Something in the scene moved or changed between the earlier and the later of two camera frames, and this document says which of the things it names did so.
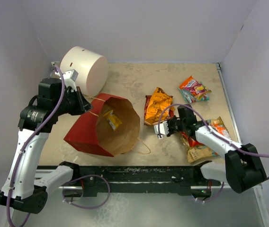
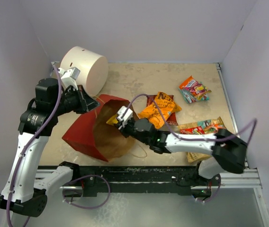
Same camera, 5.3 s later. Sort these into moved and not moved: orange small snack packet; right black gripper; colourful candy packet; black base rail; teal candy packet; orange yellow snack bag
Moved: right black gripper; orange yellow snack bag
Not moved: colourful candy packet; teal candy packet; orange small snack packet; black base rail
